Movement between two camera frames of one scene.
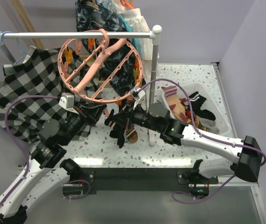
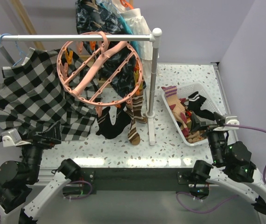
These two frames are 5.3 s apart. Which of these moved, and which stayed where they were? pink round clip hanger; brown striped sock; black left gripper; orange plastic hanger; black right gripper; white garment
Moved: black left gripper; black right gripper
Stayed: orange plastic hanger; pink round clip hanger; brown striped sock; white garment
